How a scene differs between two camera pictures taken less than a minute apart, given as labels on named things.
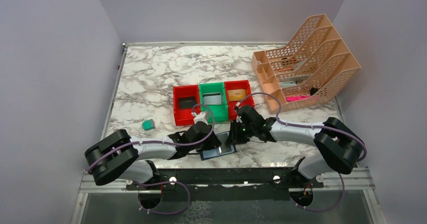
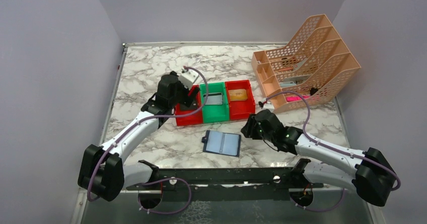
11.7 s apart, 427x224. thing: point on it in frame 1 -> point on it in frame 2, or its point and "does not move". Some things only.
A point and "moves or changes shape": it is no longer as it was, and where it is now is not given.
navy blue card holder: [215, 151] moves or changes shape
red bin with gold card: [236, 91] does not move
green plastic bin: [213, 100] does not move
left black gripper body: [208, 142] -> [182, 96]
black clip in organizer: [313, 90] does not move
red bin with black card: [186, 100] does not move
